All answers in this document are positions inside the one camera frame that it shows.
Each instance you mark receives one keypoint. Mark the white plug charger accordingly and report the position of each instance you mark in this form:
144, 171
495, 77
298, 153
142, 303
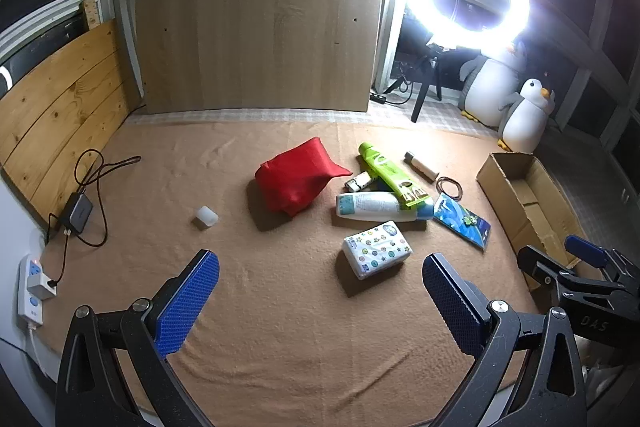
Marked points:
40, 289

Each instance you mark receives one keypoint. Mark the black power strip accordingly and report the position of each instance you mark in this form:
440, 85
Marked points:
378, 97

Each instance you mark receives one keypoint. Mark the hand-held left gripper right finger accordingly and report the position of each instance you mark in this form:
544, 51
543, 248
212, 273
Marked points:
452, 302

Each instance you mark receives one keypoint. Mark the large penguin plush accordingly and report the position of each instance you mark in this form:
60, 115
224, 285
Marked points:
492, 92

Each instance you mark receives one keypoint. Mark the cardboard box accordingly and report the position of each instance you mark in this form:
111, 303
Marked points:
545, 187

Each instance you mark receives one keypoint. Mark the small white cup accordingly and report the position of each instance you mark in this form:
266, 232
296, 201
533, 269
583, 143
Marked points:
206, 218

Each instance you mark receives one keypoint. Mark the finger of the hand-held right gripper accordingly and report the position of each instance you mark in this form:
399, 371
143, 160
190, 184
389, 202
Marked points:
586, 251
542, 267

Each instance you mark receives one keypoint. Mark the black tripod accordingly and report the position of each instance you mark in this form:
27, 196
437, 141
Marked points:
422, 99

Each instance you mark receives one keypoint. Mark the printed tissue pack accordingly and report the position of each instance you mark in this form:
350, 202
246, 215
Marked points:
377, 249

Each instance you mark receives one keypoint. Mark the red cloth bag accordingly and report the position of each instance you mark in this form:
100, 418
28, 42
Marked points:
295, 177

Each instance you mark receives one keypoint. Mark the brown rubber bands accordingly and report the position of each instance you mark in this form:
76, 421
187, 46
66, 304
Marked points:
438, 185

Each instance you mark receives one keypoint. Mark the pine wood panel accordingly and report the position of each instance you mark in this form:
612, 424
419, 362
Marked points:
60, 107

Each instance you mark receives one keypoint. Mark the checked bed sheet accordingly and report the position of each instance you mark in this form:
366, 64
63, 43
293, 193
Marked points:
450, 117

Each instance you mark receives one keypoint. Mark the blue packet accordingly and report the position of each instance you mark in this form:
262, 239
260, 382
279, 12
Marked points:
460, 219

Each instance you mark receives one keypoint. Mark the person's right forearm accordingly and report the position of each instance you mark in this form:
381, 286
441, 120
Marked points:
605, 367

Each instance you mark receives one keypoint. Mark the white bottle with blue cap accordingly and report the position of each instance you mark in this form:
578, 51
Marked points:
370, 206

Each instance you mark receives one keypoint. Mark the beige cosmetic stick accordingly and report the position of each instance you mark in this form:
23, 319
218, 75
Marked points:
420, 165

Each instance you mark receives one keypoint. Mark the green tube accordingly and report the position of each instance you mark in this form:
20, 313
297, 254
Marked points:
387, 169

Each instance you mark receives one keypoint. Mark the small penguin plush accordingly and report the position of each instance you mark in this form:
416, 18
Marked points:
522, 122

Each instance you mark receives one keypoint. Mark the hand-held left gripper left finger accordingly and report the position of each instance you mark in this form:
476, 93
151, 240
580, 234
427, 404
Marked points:
187, 302

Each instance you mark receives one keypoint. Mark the perforated wooden slat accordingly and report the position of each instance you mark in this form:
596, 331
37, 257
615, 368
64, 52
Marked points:
92, 14

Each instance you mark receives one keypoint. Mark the black power adapter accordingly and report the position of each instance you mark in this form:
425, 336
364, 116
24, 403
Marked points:
77, 212

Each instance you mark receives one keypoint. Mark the light wooden board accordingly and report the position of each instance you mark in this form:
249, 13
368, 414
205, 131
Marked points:
250, 27

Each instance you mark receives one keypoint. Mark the white power strip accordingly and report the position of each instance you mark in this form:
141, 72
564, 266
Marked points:
30, 307

